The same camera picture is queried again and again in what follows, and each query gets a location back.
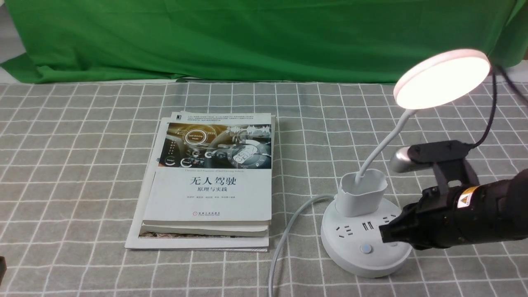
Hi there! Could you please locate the white desk lamp with base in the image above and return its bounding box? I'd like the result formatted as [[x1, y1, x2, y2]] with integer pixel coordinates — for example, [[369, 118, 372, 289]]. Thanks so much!
[[321, 48, 492, 278]]

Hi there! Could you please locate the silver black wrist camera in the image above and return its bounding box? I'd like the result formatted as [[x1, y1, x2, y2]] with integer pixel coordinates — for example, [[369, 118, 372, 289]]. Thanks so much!
[[390, 140, 480, 194]]

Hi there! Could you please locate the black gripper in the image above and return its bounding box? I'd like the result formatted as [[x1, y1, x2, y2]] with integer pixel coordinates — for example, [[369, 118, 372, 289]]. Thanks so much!
[[379, 170, 527, 250]]

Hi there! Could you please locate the grey checked tablecloth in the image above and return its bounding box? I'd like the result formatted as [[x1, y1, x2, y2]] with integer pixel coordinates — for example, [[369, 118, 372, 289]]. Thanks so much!
[[0, 82, 528, 297]]

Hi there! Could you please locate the bottom thin white book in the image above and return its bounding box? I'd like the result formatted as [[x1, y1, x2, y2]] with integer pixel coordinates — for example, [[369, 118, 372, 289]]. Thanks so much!
[[125, 117, 269, 252]]

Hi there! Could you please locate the white lamp power cord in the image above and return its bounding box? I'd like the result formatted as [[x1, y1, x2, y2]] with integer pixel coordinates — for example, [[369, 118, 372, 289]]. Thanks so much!
[[268, 194, 337, 297]]

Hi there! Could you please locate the green backdrop cloth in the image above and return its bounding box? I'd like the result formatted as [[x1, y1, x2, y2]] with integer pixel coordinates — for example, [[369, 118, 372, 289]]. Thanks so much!
[[1, 0, 527, 83]]

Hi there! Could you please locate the top autonomous driving book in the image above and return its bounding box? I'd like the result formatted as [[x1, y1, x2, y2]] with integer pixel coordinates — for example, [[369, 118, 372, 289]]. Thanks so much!
[[143, 111, 273, 226]]

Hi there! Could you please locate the black camera cable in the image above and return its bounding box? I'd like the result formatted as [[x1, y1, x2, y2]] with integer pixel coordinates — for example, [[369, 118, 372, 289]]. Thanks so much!
[[470, 64, 528, 150]]

